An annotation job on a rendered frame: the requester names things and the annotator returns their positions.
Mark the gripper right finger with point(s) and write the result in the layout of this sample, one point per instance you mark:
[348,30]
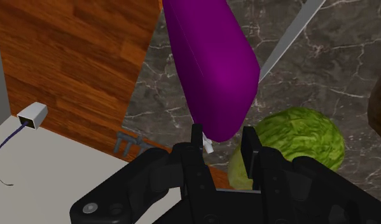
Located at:
[301,189]

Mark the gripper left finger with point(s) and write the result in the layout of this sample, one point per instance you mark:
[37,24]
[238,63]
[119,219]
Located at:
[153,176]

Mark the green lettuce head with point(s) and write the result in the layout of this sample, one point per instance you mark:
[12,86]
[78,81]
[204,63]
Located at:
[301,136]

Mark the purple bottle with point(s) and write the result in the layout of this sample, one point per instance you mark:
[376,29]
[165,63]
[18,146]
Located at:
[215,68]

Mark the small white box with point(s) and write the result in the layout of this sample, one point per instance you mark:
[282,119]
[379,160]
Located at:
[35,113]

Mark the grey knife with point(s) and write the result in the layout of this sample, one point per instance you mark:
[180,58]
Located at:
[289,34]

